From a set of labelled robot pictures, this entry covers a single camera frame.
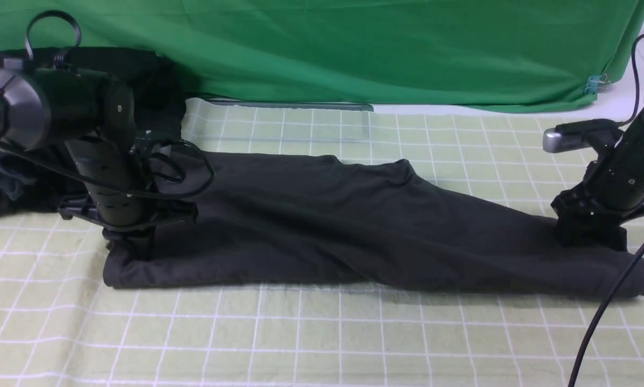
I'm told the gray long-sleeve top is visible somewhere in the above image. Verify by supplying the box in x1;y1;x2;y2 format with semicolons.
103;153;633;297

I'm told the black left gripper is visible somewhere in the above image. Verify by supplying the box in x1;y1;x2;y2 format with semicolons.
59;196;198;260

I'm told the black garment pile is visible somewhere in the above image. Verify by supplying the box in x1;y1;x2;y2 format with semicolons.
0;47;186;217

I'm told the green checkered table mat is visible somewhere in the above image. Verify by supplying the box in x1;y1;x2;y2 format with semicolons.
0;99;597;386

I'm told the blue binder clip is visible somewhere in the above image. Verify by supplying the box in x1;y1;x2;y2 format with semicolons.
583;74;611;95

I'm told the black foreground cable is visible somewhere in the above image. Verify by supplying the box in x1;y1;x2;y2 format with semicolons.
568;218;644;387

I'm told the green backdrop cloth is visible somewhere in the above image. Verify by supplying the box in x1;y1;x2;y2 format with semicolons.
0;1;644;113

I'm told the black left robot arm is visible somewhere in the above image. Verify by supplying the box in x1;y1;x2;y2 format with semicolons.
0;58;199;258

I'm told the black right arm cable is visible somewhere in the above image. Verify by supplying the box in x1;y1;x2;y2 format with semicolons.
618;33;644;127

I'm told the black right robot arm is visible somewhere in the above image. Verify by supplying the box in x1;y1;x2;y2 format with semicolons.
542;105;644;252

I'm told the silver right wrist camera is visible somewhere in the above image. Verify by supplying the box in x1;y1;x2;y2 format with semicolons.
542;119;624;154

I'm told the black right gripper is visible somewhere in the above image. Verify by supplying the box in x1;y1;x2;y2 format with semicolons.
551;183;644;252

